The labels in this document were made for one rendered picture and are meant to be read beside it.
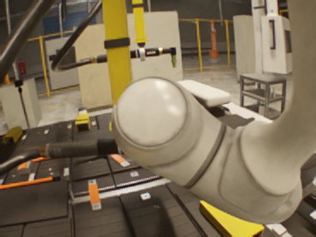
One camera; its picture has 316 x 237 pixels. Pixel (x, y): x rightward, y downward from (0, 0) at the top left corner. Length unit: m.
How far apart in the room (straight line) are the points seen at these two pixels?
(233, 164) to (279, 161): 0.05
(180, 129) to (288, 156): 0.12
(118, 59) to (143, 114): 0.31
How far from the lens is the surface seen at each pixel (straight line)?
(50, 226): 0.61
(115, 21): 0.51
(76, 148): 0.60
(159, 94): 0.21
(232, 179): 0.25
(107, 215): 0.59
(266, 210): 0.29
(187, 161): 0.25
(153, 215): 0.56
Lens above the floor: 1.40
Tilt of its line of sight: 20 degrees down
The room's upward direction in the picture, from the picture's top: 5 degrees counter-clockwise
